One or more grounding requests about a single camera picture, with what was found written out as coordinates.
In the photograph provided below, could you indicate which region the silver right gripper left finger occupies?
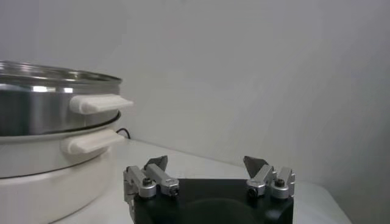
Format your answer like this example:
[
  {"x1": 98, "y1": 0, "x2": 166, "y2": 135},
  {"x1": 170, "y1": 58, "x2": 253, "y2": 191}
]
[{"x1": 122, "y1": 155, "x2": 180, "y2": 203}]

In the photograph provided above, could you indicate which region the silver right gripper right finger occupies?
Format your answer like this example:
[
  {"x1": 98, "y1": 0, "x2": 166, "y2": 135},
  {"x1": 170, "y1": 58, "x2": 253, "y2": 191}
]
[{"x1": 243, "y1": 155, "x2": 297, "y2": 200}]

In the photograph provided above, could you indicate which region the stainless steel steamer basket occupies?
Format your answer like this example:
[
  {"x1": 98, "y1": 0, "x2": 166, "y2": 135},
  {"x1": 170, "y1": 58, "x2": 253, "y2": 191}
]
[{"x1": 0, "y1": 60, "x2": 134, "y2": 137}]

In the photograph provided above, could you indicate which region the white electric cooker base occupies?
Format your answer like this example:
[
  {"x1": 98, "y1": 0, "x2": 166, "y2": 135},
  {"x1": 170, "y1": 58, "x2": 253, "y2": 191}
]
[{"x1": 0, "y1": 111, "x2": 126, "y2": 224}]

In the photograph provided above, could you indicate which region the black cooker power cord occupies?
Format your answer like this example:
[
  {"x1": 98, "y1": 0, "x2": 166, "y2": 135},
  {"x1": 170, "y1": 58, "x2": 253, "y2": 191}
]
[{"x1": 115, "y1": 127, "x2": 132, "y2": 140}]

